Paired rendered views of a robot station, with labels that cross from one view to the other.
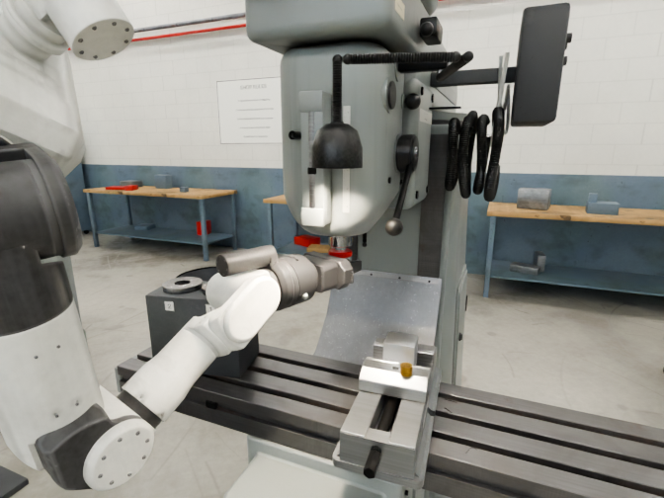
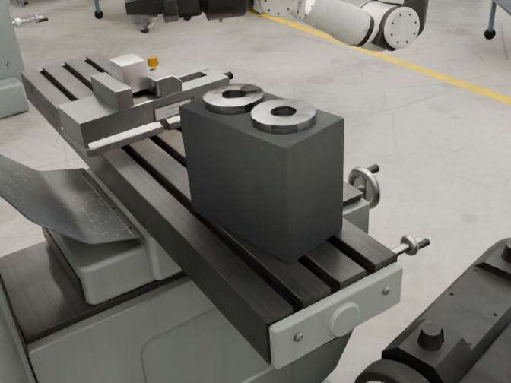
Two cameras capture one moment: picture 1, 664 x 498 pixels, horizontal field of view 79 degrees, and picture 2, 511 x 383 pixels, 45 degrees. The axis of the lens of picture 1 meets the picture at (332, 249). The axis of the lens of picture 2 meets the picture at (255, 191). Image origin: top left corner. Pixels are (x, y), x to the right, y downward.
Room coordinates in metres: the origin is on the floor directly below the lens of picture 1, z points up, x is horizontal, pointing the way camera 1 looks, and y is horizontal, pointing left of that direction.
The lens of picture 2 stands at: (1.54, 0.77, 1.50)
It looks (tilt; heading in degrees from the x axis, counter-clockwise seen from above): 31 degrees down; 217
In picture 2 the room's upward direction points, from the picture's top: 4 degrees counter-clockwise
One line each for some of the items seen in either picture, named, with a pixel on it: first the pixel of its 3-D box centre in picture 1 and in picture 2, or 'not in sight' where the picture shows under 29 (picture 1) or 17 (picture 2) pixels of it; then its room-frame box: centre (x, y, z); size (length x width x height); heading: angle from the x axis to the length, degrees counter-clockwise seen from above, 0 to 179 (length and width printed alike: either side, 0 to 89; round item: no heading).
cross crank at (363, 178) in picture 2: not in sight; (353, 192); (0.31, 0.17, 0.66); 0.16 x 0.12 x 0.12; 158
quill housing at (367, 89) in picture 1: (342, 145); not in sight; (0.77, -0.02, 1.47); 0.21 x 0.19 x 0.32; 68
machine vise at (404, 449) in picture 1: (396, 387); (147, 96); (0.69, -0.13, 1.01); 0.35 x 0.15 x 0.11; 160
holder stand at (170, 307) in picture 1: (205, 323); (261, 164); (0.89, 0.30, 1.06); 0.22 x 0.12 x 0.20; 79
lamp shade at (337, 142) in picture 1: (337, 144); not in sight; (0.58, -0.01, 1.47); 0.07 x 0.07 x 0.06
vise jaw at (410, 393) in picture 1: (394, 378); (155, 77); (0.67, -0.12, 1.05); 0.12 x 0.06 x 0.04; 70
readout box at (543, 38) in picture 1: (539, 73); not in sight; (0.92, -0.44, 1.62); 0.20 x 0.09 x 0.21; 158
